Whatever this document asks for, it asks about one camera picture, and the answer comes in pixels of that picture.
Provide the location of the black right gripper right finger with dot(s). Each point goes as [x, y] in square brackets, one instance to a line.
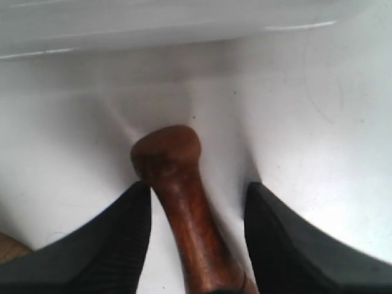
[290, 255]

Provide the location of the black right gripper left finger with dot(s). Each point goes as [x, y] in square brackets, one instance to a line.
[106, 255]

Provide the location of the brown wooden pestle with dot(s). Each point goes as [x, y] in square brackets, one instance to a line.
[168, 161]

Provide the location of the white rectangular plastic tray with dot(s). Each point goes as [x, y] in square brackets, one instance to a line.
[40, 28]

